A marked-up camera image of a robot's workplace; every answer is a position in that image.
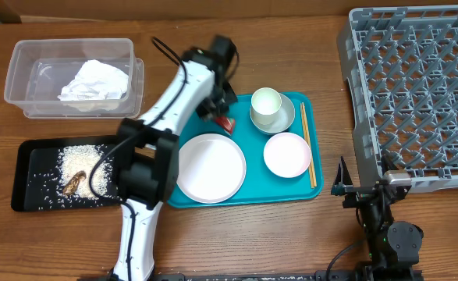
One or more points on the brown food scrap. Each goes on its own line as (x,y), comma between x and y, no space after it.
(71,187)

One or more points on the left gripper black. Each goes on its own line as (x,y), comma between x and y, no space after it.
(206,110)

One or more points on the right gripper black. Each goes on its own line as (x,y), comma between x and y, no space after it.
(342,185)

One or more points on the black waste tray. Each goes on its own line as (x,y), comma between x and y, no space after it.
(23,197)

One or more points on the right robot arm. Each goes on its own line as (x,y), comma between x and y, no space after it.
(393,246)

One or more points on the pile of rice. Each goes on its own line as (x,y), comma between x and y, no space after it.
(62,164)

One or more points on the large white tissue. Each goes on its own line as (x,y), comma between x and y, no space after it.
(96,86)

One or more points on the clear plastic bin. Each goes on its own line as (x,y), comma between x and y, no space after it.
(39,69)

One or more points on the large white plate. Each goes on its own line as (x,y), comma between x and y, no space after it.
(212,168)

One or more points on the grey dishwasher rack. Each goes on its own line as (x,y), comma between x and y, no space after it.
(401,65)

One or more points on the white paper cup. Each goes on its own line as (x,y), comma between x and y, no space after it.
(264,105)

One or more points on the teal plastic tray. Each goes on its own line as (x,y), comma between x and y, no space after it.
(260,184)

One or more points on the grey small bowl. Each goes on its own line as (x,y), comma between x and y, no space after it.
(284,120)

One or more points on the red snack wrapper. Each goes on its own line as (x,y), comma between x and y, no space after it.
(226,123)

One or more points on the wooden chopstick left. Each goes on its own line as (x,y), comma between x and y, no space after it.
(306,136)

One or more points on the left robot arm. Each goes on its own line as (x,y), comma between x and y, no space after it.
(146,157)

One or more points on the wooden chopstick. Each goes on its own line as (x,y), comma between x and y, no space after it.
(306,136)
(309,136)

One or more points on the wooden chopstick right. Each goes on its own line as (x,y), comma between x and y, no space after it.
(309,136)

